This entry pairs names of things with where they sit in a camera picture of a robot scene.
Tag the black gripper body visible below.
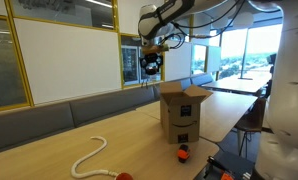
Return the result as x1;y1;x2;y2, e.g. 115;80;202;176
143;52;162;62

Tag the cardboard shipping box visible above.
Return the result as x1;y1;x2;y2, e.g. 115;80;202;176
159;81;214;145

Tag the orange and black tape measure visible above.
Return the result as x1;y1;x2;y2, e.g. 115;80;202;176
177;144;191;164

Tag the blue-grey bench seat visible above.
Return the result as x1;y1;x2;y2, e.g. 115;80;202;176
176;73;214;89

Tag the grey bench back cushion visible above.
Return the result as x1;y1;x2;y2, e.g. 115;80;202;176
0;101;76;156
69;85;162;128

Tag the brown chair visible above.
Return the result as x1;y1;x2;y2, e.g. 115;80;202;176
233;97;268;158

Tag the tan wrist camera mount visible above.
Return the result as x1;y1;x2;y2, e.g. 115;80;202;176
141;44;170;55

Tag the small white wall panel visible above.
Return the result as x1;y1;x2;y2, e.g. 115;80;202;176
118;0;166;39

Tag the yellow window frame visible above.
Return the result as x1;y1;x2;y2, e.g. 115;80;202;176
0;0;167;114

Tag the large white wall panel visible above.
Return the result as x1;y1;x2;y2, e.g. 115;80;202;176
13;18;122;106

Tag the white flexible rope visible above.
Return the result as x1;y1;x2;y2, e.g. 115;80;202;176
70;135;120;179

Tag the black camera on tripod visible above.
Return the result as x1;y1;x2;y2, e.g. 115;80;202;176
266;53;279;81

